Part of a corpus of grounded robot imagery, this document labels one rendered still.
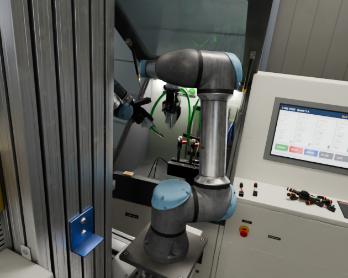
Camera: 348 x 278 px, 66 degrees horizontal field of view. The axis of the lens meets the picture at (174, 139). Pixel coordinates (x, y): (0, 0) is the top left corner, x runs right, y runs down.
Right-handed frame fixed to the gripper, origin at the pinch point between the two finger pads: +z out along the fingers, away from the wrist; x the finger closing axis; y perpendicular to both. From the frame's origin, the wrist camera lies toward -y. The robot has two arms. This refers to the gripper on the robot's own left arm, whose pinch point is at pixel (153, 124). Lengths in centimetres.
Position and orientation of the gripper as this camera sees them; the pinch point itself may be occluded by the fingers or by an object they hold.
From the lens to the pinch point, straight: 151.2
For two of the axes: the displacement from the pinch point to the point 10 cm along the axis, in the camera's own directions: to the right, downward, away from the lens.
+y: -5.4, 7.9, -3.1
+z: 5.8, 6.1, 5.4
